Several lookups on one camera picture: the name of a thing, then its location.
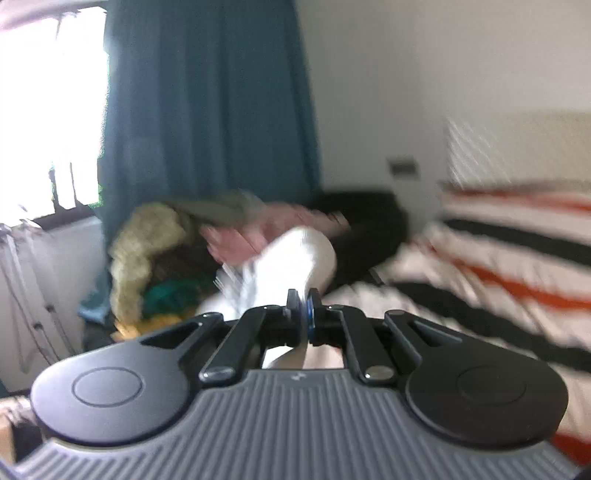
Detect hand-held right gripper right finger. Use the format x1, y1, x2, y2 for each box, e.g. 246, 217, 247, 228
305, 287, 462, 385

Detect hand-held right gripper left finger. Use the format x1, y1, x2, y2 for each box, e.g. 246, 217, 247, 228
139, 288, 305, 385

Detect white sweatpants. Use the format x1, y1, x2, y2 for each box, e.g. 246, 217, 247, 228
198, 226, 338, 370

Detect black armchair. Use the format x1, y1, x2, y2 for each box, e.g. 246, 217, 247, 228
309, 189, 410, 296

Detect dark patterned garment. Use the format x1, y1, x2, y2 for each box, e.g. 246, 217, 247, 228
148, 249, 218, 288

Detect olive green garment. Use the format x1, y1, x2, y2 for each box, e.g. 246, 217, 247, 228
161, 189, 264, 228

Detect yellow cloth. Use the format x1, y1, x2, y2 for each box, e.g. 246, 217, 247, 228
113, 314, 182, 339

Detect striped orange black white blanket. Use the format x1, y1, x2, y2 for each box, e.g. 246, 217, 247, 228
305, 185, 591, 467

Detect blue window curtain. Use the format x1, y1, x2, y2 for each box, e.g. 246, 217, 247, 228
78, 0, 321, 324

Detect white quilted headboard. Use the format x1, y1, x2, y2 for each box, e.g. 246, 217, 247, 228
443, 108, 591, 186

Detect brown cardboard box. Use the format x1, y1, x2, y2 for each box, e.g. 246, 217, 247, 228
0, 397, 33, 467

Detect dark framed window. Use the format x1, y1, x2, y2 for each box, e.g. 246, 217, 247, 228
0, 4, 109, 228

